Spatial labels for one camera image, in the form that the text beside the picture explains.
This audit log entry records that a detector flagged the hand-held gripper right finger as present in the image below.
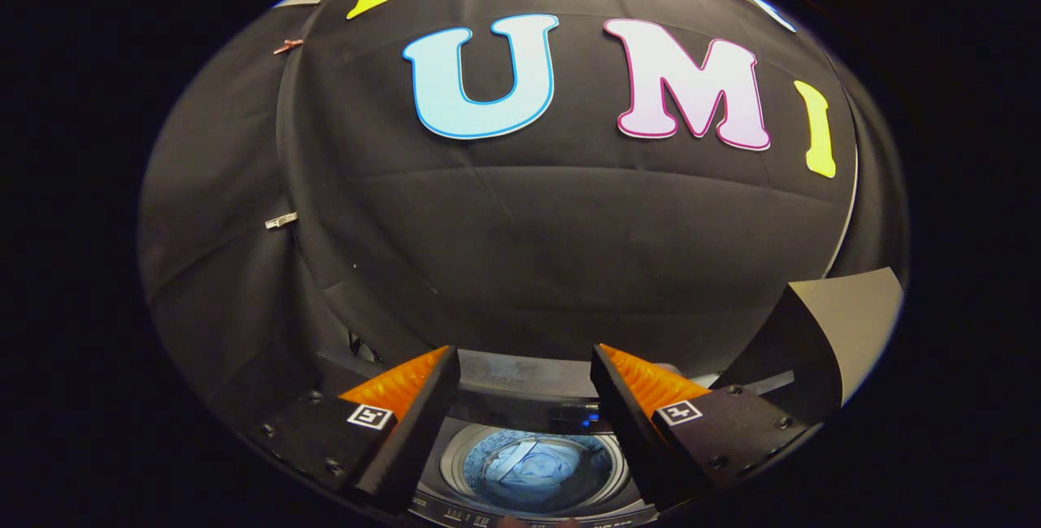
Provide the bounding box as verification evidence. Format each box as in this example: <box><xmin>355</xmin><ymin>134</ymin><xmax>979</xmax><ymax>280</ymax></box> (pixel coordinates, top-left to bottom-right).
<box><xmin>590</xmin><ymin>343</ymin><xmax>814</xmax><ymax>513</ymax></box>

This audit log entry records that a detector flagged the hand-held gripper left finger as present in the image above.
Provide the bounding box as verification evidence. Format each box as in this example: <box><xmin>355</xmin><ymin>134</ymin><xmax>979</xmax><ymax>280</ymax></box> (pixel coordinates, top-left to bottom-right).
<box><xmin>254</xmin><ymin>345</ymin><xmax>461</xmax><ymax>515</ymax></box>

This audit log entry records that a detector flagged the light blue shirt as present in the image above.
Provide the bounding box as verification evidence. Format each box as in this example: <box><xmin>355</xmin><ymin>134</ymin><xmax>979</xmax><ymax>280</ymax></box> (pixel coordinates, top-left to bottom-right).
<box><xmin>480</xmin><ymin>437</ymin><xmax>603</xmax><ymax>504</ymax></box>

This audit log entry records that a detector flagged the grey washing machine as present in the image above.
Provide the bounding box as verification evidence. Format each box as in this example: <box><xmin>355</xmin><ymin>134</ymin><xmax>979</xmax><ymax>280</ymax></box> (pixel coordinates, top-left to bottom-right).
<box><xmin>313</xmin><ymin>345</ymin><xmax>798</xmax><ymax>528</ymax></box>

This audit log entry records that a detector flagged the black backdrop cloth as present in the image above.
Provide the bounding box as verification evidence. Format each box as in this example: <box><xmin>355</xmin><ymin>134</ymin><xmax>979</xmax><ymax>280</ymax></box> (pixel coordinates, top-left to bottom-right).
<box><xmin>137</xmin><ymin>0</ymin><xmax>910</xmax><ymax>431</ymax></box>

